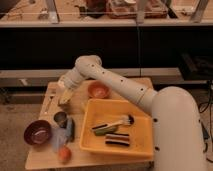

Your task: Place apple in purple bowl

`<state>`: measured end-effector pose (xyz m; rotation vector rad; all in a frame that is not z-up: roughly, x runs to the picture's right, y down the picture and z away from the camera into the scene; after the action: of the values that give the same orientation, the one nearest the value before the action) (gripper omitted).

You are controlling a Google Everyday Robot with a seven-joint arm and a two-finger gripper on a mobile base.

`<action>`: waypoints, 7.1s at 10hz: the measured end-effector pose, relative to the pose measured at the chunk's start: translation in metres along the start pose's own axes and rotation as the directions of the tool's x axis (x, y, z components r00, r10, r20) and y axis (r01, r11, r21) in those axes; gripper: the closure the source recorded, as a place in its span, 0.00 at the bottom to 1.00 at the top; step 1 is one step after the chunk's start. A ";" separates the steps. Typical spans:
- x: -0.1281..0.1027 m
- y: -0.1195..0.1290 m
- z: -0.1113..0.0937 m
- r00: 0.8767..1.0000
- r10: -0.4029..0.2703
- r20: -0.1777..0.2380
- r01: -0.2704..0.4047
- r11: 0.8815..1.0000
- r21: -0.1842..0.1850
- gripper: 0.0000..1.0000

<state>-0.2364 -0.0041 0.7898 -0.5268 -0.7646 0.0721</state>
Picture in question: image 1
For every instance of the purple bowl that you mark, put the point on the purple bowl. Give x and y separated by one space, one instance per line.
38 132

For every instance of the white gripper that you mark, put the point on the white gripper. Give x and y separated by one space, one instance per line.
69 81

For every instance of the metal cup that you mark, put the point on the metal cup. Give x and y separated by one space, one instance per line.
61 119

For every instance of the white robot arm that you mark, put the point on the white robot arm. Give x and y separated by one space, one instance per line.
178 137

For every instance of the white dish brush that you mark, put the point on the white dish brush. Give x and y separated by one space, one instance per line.
125 120

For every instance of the orange bowl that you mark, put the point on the orange bowl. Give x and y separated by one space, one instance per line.
98 90

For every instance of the green vegetable toy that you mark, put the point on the green vegetable toy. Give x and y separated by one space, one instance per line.
102 130

